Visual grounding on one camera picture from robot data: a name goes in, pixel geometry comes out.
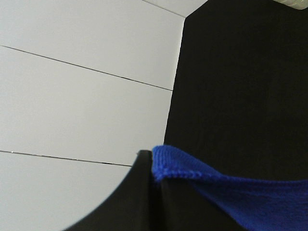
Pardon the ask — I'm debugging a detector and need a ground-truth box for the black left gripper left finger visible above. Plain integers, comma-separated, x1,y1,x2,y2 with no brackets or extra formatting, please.
66,150,159,231

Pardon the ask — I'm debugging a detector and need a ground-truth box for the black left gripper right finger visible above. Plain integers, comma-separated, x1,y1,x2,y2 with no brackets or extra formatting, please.
160,179,243,231

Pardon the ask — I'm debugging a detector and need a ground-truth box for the blue microfibre towel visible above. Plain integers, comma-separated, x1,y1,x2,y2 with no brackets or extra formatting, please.
152,145,308,231

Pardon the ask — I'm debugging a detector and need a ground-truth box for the black table cloth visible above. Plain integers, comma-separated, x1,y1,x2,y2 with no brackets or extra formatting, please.
164,0,308,180

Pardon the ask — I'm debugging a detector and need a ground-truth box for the white plastic storage box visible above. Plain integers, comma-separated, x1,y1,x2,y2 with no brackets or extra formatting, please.
274,0,308,10

